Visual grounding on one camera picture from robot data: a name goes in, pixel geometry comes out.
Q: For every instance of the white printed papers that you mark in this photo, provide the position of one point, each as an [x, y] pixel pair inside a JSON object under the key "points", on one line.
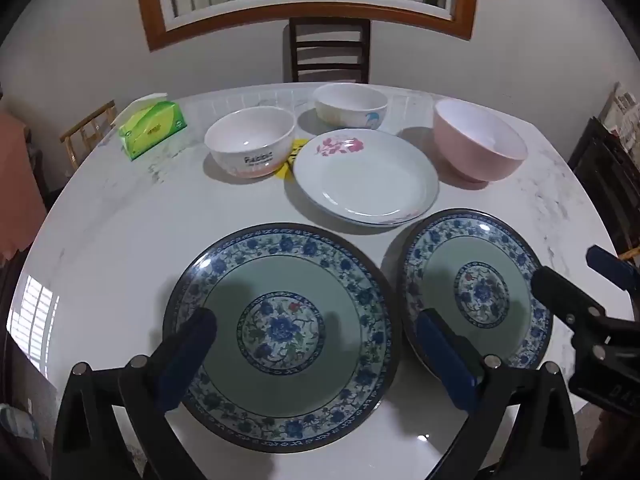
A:
{"points": [[622, 107]]}

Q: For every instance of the white plate with pink flower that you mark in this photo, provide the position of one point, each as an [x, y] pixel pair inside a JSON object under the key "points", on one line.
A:
{"points": [[365, 185]]}

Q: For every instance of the green tissue pack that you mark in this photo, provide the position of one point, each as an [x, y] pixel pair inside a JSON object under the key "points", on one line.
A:
{"points": [[150, 132]]}

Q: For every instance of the white bowl with blue drawing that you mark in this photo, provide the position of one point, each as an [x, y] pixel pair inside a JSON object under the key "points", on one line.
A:
{"points": [[350, 115]]}

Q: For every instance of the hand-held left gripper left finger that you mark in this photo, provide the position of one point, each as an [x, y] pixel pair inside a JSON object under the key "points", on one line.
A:
{"points": [[172, 385]]}

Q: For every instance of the pink cloth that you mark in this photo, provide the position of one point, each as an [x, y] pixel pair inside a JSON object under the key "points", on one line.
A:
{"points": [[20, 185]]}

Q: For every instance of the wooden framed barred window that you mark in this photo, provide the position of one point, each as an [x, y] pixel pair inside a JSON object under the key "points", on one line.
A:
{"points": [[150, 10]]}

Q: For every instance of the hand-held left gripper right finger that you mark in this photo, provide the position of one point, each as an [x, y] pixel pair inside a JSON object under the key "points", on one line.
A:
{"points": [[445, 360]]}

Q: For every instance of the pink bowl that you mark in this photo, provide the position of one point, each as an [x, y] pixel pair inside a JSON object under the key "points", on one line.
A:
{"points": [[460, 155]]}

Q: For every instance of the light bamboo chair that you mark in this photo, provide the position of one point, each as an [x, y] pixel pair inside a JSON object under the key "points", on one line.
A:
{"points": [[87, 121]]}

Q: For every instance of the yellow table sticker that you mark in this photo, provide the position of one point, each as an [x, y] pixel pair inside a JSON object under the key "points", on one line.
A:
{"points": [[290, 167]]}

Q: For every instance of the white bowl with dark lettering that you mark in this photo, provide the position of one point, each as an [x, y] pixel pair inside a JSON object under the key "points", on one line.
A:
{"points": [[240, 160]]}

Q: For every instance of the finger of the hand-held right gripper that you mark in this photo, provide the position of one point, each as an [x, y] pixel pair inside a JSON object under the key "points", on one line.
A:
{"points": [[612, 267], [565, 297]]}

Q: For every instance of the dark wooden chair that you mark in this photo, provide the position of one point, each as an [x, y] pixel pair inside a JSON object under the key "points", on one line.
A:
{"points": [[600, 170], [295, 50]]}

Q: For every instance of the blue floral green plate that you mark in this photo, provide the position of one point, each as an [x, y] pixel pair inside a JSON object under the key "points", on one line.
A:
{"points": [[450, 260], [280, 285]]}

